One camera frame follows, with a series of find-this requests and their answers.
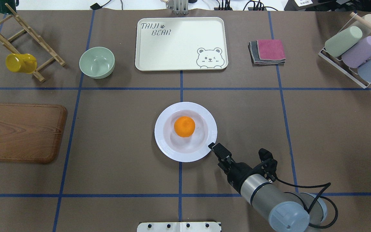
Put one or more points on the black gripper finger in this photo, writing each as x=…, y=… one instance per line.
x=223, y=164
x=222, y=153

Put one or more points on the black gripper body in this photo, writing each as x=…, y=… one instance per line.
x=239, y=173

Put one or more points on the white plate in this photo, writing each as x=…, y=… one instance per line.
x=191, y=148

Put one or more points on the orange fruit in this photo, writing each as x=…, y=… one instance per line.
x=184, y=126

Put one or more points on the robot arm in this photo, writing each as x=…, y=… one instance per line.
x=284, y=211

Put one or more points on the cream bear tray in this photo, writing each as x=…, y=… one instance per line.
x=181, y=43

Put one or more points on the grey cloth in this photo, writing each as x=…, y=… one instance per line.
x=255, y=56

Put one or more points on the pink cloth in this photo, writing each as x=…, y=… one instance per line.
x=271, y=50

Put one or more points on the green bowl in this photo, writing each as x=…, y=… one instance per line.
x=97, y=62

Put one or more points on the green tumbler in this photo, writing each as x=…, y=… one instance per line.
x=343, y=41

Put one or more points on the purple tumbler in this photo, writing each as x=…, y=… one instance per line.
x=358, y=54

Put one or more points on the wooden cutting board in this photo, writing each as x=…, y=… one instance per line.
x=31, y=132

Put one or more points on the yellow cup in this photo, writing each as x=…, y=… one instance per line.
x=21, y=63

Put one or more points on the dark green cup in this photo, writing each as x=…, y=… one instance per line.
x=7, y=7

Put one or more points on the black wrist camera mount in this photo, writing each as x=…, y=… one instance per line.
x=268, y=165

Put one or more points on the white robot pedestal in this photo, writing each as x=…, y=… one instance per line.
x=180, y=227

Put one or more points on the white wire cup rack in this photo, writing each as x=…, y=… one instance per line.
x=355, y=20

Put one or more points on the aluminium frame post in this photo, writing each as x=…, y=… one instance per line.
x=179, y=7

